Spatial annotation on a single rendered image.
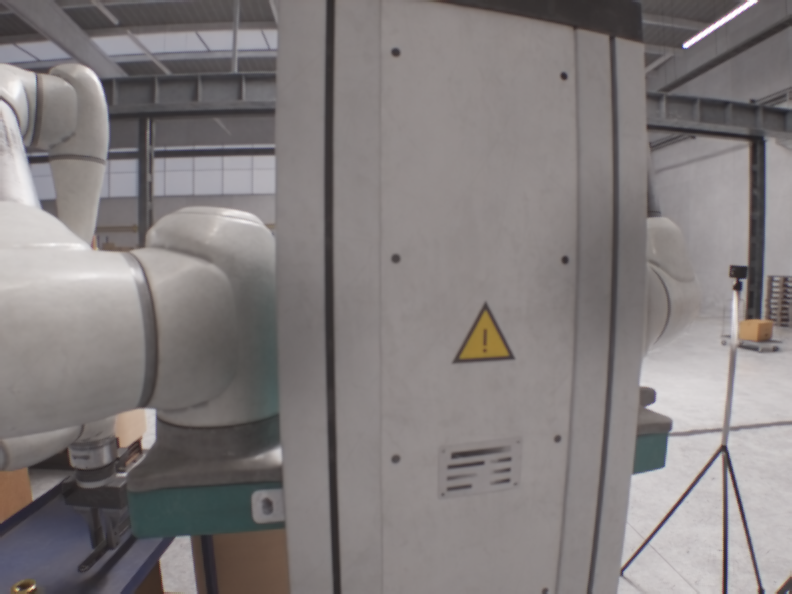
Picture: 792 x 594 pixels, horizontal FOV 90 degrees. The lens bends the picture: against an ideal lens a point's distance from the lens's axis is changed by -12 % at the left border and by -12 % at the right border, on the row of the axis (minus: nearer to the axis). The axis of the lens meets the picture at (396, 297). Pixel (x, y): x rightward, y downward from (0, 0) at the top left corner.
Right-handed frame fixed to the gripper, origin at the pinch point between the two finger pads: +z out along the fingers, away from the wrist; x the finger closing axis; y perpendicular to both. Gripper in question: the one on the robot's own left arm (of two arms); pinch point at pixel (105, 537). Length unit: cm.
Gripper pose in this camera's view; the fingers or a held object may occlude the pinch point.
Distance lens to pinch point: 114.9
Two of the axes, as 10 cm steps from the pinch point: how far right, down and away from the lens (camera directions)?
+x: 10.0, 0.0, 0.2
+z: 0.0, 10.0, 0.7
